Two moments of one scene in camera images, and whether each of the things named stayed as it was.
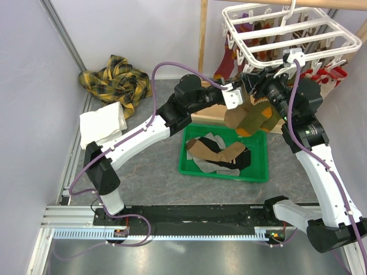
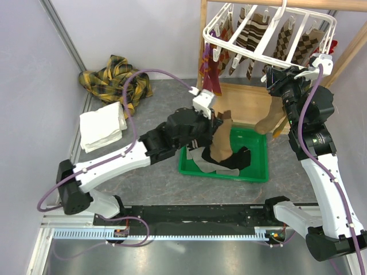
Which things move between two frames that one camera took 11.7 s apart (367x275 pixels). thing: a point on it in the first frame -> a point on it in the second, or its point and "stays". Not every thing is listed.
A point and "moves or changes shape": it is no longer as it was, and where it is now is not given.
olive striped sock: x=272 y=117 -> x=277 y=131
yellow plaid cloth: x=118 y=82 stays
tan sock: x=202 y=150 -> x=221 y=145
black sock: x=241 y=161 stays
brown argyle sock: x=269 y=54 -> x=284 y=42
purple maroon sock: x=227 y=63 -> x=209 y=70
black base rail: x=190 y=220 stays
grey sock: x=206 y=166 stays
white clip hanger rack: x=287 y=34 moves or changes shape
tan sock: x=234 y=117 -> x=276 y=113
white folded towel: x=104 y=125 stays
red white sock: x=328 y=79 -> x=334 y=44
